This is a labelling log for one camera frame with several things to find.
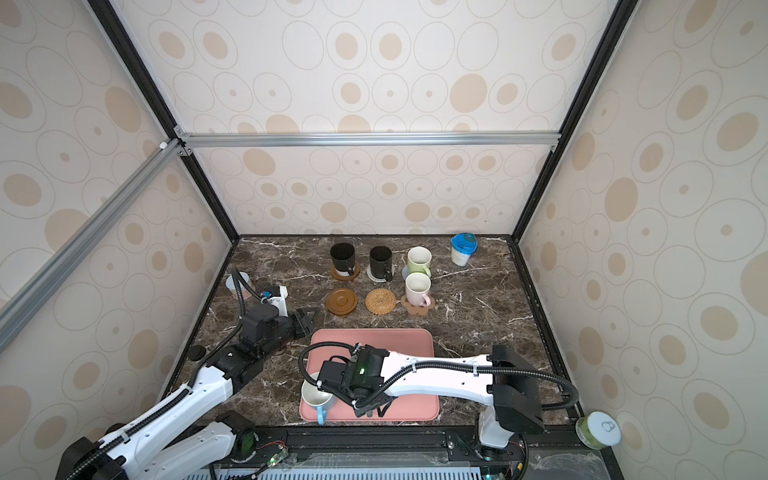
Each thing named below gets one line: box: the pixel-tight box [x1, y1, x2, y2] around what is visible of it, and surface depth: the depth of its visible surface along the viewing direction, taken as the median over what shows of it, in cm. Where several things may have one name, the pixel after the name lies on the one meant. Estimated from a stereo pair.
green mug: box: [407, 246, 432, 277], surface depth 103 cm
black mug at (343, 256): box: [330, 242, 355, 277], surface depth 105 cm
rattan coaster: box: [365, 288, 397, 315], surface depth 102 cm
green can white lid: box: [575, 411, 622, 450], surface depth 74 cm
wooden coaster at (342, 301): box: [326, 288, 358, 316], surface depth 102 cm
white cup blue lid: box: [450, 232, 479, 267], surface depth 108 cm
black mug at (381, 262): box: [370, 245, 393, 282], surface depth 105 cm
